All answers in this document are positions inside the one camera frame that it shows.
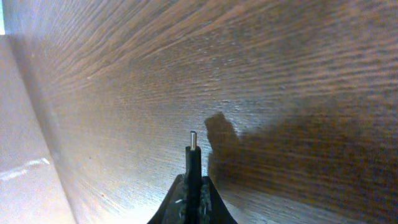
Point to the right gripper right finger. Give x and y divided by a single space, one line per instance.
212 209

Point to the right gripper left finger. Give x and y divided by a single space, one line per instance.
173 207

